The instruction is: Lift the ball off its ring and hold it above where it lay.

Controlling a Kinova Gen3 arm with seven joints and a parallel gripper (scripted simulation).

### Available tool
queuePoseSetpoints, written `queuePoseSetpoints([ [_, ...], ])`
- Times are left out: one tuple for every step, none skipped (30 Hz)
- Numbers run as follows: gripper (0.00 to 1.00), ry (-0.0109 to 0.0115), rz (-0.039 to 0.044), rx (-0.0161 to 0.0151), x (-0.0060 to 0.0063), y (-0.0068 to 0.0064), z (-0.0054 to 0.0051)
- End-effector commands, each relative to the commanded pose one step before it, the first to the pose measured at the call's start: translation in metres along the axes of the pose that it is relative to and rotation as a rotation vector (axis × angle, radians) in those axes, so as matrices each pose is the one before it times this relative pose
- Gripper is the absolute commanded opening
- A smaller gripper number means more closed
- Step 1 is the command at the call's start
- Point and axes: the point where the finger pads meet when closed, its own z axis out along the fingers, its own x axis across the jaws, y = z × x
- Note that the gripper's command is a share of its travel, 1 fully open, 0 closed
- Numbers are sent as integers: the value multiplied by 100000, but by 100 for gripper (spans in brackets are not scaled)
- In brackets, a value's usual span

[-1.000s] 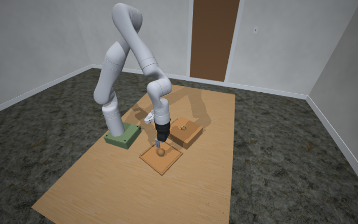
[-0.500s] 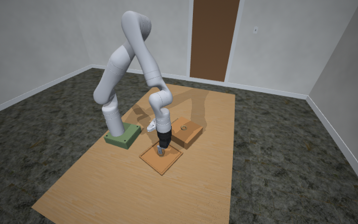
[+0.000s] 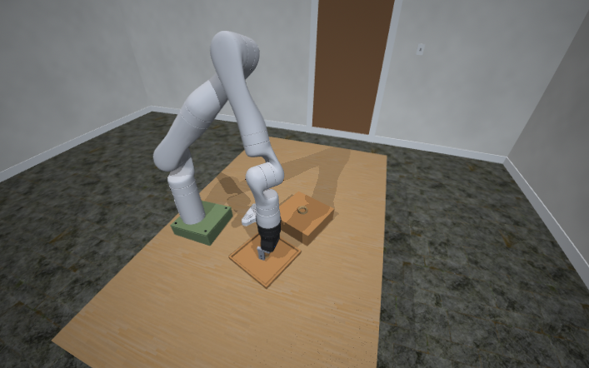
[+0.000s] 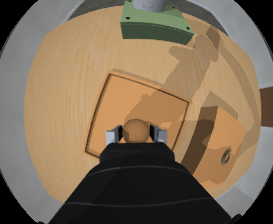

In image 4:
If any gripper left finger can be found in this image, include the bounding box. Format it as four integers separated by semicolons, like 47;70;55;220
106;125;123;146

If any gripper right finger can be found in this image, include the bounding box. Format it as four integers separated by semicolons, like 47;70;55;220
150;125;167;145

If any tan ball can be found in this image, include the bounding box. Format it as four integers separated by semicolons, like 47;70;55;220
122;119;150;143

